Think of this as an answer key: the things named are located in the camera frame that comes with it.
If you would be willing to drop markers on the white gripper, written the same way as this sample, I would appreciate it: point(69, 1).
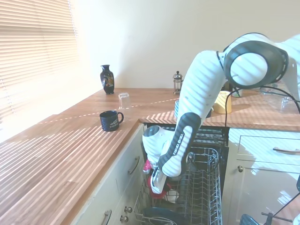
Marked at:
point(158, 184)

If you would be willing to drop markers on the red enamel mug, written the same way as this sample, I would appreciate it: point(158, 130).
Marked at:
point(159, 196)

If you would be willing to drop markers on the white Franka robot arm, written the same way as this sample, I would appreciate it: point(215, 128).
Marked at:
point(201, 82)

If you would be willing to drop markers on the dark blue printed mug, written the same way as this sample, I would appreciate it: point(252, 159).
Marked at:
point(109, 123)

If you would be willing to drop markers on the plain navy mug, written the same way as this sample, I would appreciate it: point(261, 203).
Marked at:
point(209, 113)

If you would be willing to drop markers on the yellow plastic cup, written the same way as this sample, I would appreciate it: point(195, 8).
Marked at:
point(220, 106)

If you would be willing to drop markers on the white round dish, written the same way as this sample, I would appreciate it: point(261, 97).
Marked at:
point(173, 193)

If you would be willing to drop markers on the black plate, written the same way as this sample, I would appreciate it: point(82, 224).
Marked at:
point(164, 214)

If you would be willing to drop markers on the round metal cabinet knob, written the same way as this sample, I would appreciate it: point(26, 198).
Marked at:
point(124, 218)
point(128, 209)
point(240, 169)

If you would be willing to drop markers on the cream kitchen cabinet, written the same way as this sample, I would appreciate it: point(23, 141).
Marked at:
point(105, 182)
point(257, 187)

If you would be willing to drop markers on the built-in dishwasher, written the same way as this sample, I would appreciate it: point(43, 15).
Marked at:
point(211, 138)

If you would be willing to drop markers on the clear glass tumbler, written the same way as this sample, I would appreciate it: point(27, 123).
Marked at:
point(286, 104)
point(124, 100)

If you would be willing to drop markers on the glass French press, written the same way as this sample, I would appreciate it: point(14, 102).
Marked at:
point(177, 85)

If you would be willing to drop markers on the black decorated vase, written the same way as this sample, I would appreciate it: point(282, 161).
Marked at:
point(107, 82)

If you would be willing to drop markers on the black clamp stand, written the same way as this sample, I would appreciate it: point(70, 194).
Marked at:
point(269, 216)

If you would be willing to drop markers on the beige window blind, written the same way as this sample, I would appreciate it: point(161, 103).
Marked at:
point(35, 47)

